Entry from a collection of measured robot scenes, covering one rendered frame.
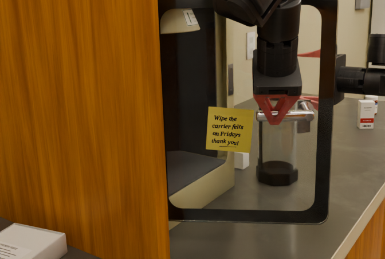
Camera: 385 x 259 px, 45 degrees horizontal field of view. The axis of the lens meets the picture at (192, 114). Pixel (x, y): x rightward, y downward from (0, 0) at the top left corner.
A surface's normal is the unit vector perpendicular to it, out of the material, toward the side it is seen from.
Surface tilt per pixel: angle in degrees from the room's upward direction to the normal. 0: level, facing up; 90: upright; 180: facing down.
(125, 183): 90
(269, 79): 23
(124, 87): 90
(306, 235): 0
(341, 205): 0
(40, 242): 0
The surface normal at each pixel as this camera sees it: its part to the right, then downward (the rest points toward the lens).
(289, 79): -0.07, -0.79
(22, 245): -0.04, -0.97
